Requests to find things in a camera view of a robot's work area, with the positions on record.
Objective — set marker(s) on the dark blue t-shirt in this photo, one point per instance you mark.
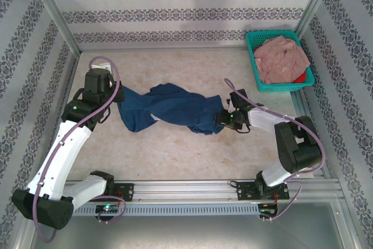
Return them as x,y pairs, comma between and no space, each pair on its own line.
175,106

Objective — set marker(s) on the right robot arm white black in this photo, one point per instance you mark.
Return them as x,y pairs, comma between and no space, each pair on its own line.
294,147

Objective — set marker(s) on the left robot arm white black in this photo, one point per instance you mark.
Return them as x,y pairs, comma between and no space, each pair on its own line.
61,155

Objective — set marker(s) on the pink crumpled cloth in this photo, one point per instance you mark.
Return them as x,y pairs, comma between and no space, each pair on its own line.
279,59

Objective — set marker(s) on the red cloth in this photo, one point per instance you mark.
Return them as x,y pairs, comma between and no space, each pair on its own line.
300,78

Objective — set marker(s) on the teal plastic basket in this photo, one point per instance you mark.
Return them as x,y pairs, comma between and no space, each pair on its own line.
252,42

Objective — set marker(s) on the right controller circuit board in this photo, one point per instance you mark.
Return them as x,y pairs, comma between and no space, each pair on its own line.
268,208

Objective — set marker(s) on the controller circuit board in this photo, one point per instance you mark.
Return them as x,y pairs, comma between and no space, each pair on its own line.
268,208
107,209

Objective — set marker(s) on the left controller circuit board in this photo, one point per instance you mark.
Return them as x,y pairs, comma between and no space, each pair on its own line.
107,209

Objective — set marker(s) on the grey metal sheet panel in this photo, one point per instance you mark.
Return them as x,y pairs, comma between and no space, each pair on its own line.
186,234

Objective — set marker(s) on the aluminium frame side rail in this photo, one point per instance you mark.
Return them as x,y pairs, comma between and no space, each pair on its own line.
72,66
300,103

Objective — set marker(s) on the aluminium frame back rail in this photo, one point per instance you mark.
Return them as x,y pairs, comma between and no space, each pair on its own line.
145,48

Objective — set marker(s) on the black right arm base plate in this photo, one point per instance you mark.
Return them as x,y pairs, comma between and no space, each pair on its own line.
244,192

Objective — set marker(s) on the aluminium mounting rail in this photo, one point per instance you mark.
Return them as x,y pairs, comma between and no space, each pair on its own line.
186,190

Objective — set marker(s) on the aluminium frame post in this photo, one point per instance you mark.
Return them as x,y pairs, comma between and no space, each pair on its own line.
317,4
57,15

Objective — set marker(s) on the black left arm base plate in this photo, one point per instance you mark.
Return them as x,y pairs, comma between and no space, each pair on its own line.
123,192

